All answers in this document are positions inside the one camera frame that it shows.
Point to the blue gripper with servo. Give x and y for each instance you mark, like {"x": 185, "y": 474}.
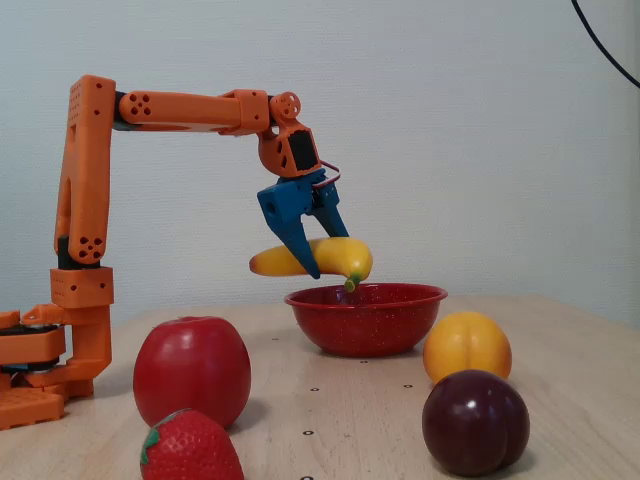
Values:
{"x": 294, "y": 206}

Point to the yellow toy banana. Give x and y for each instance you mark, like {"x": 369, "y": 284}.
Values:
{"x": 345, "y": 255}

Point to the orange robot base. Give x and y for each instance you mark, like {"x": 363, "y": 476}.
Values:
{"x": 27, "y": 405}

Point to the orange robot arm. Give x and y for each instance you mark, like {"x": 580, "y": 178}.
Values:
{"x": 185, "y": 112}

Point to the red speckled bowl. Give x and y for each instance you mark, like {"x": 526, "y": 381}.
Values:
{"x": 370, "y": 325}

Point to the red toy apple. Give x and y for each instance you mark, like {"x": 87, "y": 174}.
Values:
{"x": 190, "y": 370}

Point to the orange yellow toy peach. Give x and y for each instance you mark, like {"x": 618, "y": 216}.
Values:
{"x": 467, "y": 345}

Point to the dark purple toy plum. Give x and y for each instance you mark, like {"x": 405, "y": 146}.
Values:
{"x": 475, "y": 425}

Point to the red toy strawberry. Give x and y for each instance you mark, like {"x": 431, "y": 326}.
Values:
{"x": 190, "y": 450}

